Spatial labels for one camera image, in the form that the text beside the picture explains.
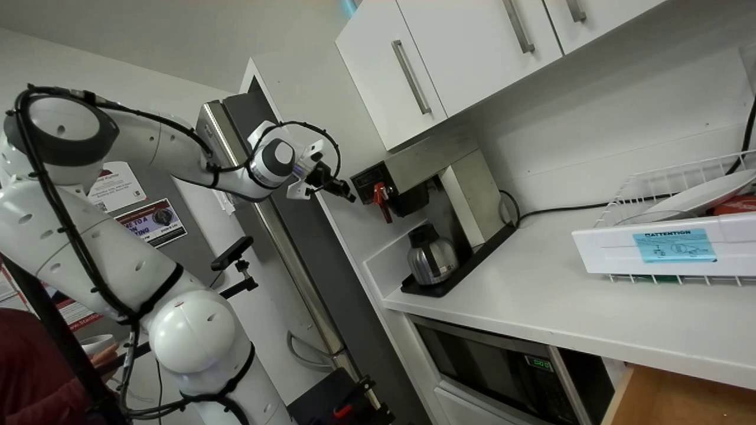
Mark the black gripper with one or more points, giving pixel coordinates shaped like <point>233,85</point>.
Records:
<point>322,176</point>

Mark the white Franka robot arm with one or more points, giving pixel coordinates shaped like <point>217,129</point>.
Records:
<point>96,261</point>

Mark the steel coffee carafe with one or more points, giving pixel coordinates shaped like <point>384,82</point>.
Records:
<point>433,261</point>

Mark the black and steel coffee maker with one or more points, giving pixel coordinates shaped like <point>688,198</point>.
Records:
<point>473,198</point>

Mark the black clamp knob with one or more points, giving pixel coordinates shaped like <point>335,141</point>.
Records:
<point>240,284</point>

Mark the sticker with dark picture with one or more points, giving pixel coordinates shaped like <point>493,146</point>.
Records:
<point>154,226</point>

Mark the black equipment box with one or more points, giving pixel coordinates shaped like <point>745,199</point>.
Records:
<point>332,404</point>

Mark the white paper with QR code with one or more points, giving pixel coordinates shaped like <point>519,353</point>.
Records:
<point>119,191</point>

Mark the built-in black microwave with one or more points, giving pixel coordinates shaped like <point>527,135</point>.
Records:
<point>488,370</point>

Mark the white drawer front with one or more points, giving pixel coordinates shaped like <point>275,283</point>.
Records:
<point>464,409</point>

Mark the black diagonal pole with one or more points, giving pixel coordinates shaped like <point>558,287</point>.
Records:
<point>62,346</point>

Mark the white plate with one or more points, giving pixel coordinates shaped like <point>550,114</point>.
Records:
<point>694,198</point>

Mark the dark red bulky object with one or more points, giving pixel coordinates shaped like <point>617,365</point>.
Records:
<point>38,378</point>

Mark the small red item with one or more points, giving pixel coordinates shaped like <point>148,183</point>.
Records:
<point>736,205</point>

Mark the brown wooden cabinet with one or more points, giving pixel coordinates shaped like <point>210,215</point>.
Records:
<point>677,403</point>

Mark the white wall cabinet door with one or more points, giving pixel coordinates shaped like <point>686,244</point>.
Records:
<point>464,55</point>
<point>362,55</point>
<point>611,15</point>

